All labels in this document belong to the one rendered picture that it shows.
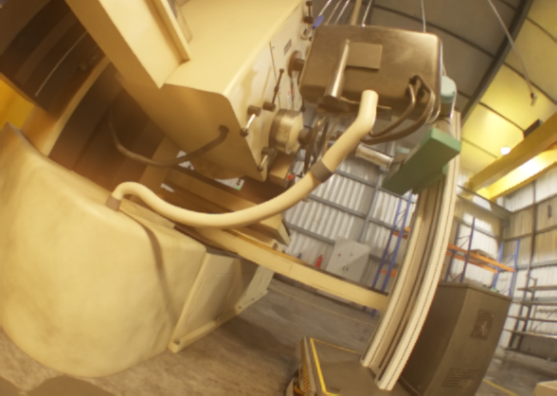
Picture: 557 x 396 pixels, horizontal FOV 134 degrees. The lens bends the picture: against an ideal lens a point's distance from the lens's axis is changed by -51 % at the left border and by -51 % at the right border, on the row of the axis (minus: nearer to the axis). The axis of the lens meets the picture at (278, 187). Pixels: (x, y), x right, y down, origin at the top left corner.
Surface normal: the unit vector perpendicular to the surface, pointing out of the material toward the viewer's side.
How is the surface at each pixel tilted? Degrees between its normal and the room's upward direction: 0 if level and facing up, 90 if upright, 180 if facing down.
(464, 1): 169
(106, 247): 90
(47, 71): 90
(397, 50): 110
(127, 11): 90
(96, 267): 90
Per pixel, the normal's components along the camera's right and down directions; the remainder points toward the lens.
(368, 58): -0.44, -0.09
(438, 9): -0.41, 0.80
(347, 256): -0.10, -0.33
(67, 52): 0.91, 0.35
